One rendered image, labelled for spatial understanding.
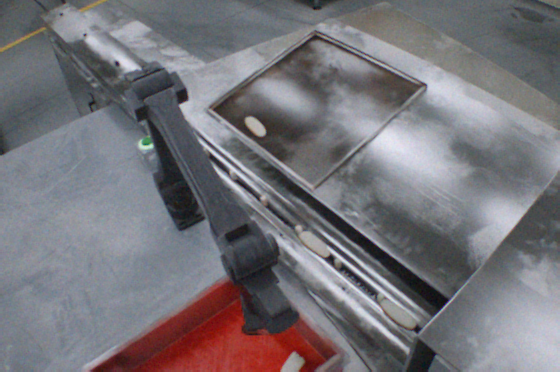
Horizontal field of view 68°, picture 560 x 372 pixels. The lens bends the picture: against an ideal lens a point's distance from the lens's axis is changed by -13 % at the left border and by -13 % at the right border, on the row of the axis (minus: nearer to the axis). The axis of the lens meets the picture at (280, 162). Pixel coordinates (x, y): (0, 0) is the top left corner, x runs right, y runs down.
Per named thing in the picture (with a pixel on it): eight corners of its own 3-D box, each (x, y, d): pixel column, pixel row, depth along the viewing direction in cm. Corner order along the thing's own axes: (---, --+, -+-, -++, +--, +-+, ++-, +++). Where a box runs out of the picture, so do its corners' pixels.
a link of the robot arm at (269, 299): (267, 226, 73) (217, 251, 71) (307, 279, 66) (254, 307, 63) (274, 267, 82) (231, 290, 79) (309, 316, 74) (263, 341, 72)
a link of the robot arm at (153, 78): (157, 42, 95) (112, 60, 92) (180, 76, 87) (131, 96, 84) (190, 175, 129) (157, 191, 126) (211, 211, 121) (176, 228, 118)
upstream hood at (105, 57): (44, 27, 235) (39, 13, 229) (72, 13, 243) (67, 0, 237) (134, 120, 162) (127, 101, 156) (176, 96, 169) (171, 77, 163)
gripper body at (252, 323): (273, 280, 88) (269, 258, 83) (283, 327, 81) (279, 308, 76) (239, 286, 88) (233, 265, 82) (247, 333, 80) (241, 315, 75)
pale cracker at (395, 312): (376, 306, 103) (376, 304, 102) (387, 296, 104) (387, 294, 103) (408, 333, 97) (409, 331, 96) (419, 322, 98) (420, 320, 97)
